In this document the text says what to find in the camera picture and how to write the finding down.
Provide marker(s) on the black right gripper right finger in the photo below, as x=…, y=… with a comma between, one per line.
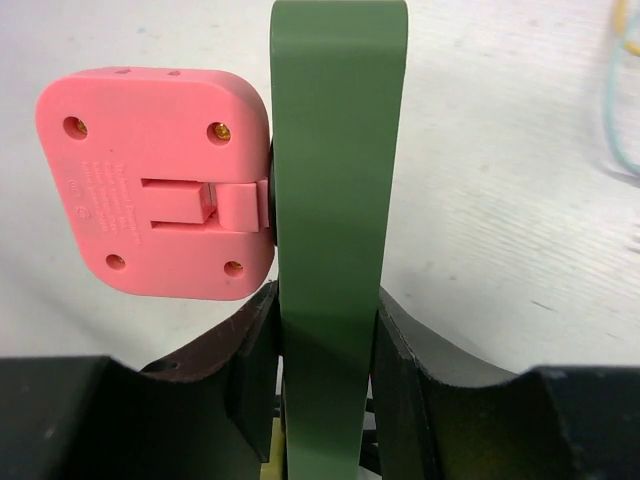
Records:
x=442, y=413

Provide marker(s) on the pink plug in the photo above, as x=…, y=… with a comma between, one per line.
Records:
x=163, y=175

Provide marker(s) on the green power strip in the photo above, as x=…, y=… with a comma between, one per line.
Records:
x=337, y=75

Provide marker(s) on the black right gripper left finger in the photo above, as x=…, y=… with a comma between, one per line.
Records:
x=203, y=411

